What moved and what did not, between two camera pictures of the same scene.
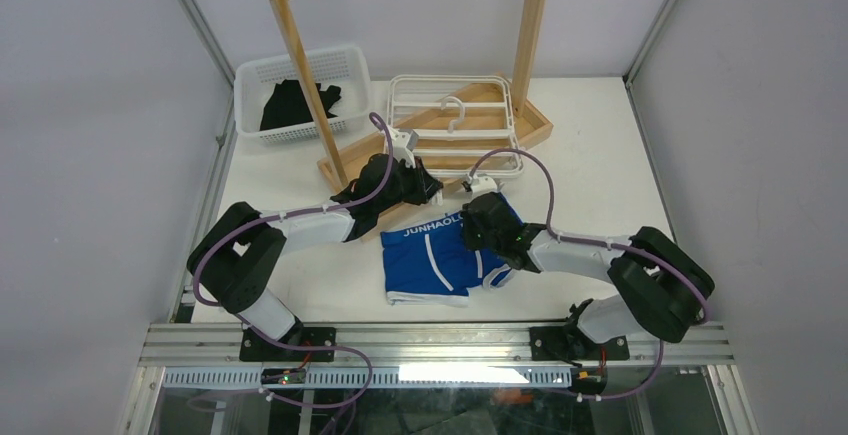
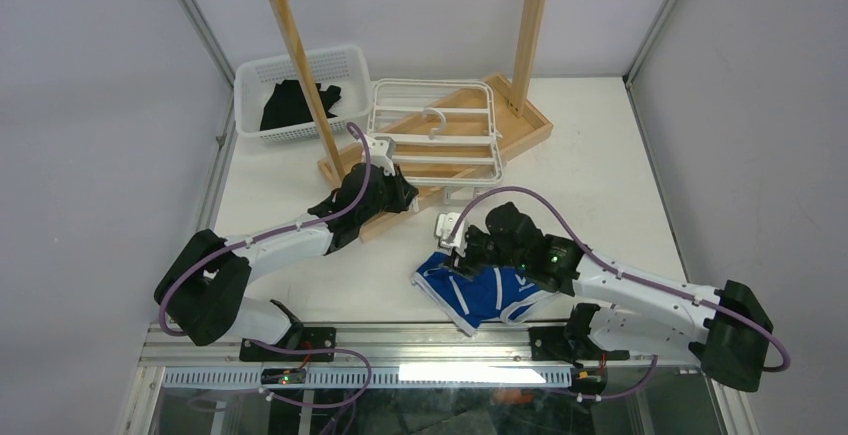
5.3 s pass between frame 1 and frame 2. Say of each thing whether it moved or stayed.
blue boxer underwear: moved
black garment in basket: stayed
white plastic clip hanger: moved
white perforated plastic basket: stayed
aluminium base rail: stayed
